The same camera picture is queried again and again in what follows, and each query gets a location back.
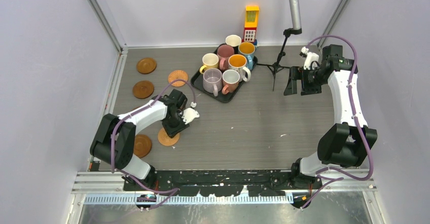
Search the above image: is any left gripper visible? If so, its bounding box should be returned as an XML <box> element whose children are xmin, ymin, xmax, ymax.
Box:
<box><xmin>162</xmin><ymin>110</ymin><xmax>189</xmax><ymax>138</ymax></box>

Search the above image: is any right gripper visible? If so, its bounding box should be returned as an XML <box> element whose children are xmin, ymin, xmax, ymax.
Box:
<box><xmin>284</xmin><ymin>66</ymin><xmax>328</xmax><ymax>96</ymax></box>

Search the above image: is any woven rattan coaster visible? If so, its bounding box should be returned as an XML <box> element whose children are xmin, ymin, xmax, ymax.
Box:
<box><xmin>168</xmin><ymin>70</ymin><xmax>188</xmax><ymax>87</ymax></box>
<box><xmin>157</xmin><ymin>128</ymin><xmax>180</xmax><ymax>146</ymax></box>

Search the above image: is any black plastic tray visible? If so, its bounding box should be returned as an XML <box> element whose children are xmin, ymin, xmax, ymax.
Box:
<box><xmin>191</xmin><ymin>44</ymin><xmax>258</xmax><ymax>103</ymax></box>

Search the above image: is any yellow mug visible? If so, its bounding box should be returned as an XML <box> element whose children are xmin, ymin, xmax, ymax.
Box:
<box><xmin>199</xmin><ymin>53</ymin><xmax>219</xmax><ymax>74</ymax></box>

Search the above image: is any dusty pink mug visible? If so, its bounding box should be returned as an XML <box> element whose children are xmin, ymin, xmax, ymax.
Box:
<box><xmin>216</xmin><ymin>45</ymin><xmax>234</xmax><ymax>71</ymax></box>

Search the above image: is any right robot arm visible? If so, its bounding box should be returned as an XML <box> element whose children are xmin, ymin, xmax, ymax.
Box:
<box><xmin>283</xmin><ymin>45</ymin><xmax>378</xmax><ymax>189</ymax></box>

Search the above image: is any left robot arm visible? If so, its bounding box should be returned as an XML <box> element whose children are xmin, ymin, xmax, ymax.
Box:
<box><xmin>90</xmin><ymin>89</ymin><xmax>200</xmax><ymax>191</ymax></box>

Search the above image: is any brown wooden saucer near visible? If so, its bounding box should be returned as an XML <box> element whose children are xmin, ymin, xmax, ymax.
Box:
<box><xmin>133</xmin><ymin>134</ymin><xmax>152</xmax><ymax>158</ymax></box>

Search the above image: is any brown wooden saucer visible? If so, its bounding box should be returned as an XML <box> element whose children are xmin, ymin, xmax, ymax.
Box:
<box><xmin>132</xmin><ymin>81</ymin><xmax>155</xmax><ymax>99</ymax></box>
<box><xmin>136</xmin><ymin>57</ymin><xmax>157</xmax><ymax>74</ymax></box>
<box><xmin>133</xmin><ymin>134</ymin><xmax>152</xmax><ymax>158</ymax></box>

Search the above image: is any black tripod stand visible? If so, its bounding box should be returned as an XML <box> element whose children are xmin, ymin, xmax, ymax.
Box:
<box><xmin>257</xmin><ymin>28</ymin><xmax>302</xmax><ymax>91</ymax></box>

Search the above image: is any blue orange-inside mug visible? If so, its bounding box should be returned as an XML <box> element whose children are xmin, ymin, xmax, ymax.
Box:
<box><xmin>238</xmin><ymin>42</ymin><xmax>256</xmax><ymax>70</ymax></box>

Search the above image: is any white floral orange-inside mug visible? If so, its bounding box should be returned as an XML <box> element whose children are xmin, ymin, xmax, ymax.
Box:
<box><xmin>228</xmin><ymin>54</ymin><xmax>252</xmax><ymax>82</ymax></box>

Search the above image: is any lilac ribbed mug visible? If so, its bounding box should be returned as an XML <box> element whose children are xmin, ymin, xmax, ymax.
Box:
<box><xmin>203</xmin><ymin>68</ymin><xmax>223</xmax><ymax>97</ymax></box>

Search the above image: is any brown wooden saucer far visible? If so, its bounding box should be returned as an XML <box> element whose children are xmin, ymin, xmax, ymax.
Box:
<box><xmin>136</xmin><ymin>57</ymin><xmax>157</xmax><ymax>74</ymax></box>

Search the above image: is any salmon pink mug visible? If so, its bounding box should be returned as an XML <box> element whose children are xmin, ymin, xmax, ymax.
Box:
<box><xmin>222</xmin><ymin>69</ymin><xmax>241</xmax><ymax>95</ymax></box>

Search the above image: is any black white-inside mug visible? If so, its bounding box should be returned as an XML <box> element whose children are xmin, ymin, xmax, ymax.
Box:
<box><xmin>225</xmin><ymin>34</ymin><xmax>242</xmax><ymax>54</ymax></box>

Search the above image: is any colourful toy block tower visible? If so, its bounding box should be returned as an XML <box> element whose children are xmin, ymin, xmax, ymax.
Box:
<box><xmin>242</xmin><ymin>6</ymin><xmax>260</xmax><ymax>45</ymax></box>

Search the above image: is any grey metal pole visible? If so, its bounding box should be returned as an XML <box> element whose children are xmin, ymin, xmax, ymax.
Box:
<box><xmin>289</xmin><ymin>0</ymin><xmax>302</xmax><ymax>30</ymax></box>

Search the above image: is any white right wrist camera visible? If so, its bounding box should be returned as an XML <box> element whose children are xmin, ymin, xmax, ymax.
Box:
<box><xmin>300</xmin><ymin>47</ymin><xmax>319</xmax><ymax>70</ymax></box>

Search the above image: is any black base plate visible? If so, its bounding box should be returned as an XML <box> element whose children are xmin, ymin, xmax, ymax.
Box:
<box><xmin>123</xmin><ymin>170</ymin><xmax>322</xmax><ymax>197</ymax></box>

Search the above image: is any aluminium rail frame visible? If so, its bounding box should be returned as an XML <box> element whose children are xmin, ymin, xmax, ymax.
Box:
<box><xmin>70</xmin><ymin>171</ymin><xmax>378</xmax><ymax>206</ymax></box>

